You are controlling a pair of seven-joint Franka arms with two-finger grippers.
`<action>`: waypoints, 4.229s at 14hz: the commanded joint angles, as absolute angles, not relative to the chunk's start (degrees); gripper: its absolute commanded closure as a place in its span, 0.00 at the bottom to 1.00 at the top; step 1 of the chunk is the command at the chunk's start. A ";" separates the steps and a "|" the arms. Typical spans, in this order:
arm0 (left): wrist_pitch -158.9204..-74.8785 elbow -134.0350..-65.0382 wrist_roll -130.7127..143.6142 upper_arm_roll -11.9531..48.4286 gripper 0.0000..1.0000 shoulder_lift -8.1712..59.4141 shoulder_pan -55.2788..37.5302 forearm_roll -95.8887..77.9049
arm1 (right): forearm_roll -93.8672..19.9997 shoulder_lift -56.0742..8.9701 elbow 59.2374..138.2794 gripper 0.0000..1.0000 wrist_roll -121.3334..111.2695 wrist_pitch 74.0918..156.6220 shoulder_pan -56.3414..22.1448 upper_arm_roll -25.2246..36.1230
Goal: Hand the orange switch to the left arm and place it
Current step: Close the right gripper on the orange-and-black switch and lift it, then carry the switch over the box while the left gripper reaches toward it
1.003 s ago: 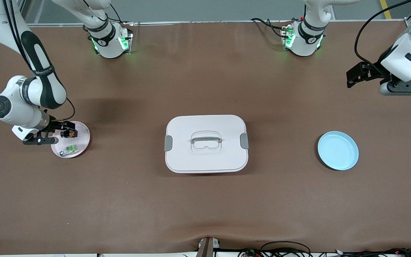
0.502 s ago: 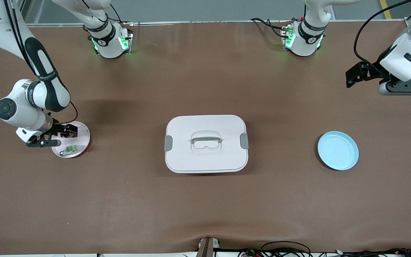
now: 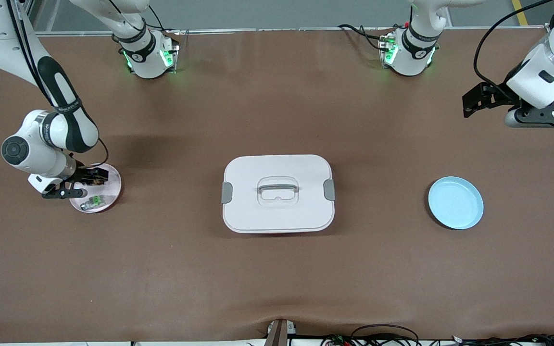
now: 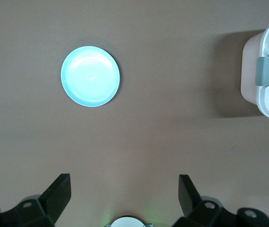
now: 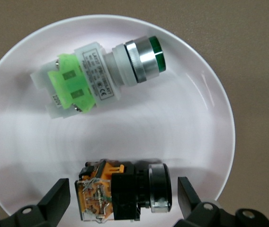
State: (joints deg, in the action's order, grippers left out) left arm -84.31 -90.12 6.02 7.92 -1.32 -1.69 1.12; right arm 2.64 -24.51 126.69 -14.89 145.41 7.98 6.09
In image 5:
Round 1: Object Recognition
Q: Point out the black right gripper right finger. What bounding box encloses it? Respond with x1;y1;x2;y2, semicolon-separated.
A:
177;176;224;227

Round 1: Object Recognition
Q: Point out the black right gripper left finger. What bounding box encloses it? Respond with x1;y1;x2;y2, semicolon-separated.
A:
5;178;71;227

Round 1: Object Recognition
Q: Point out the pink round plate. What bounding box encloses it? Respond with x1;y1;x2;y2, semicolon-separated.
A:
0;16;235;218

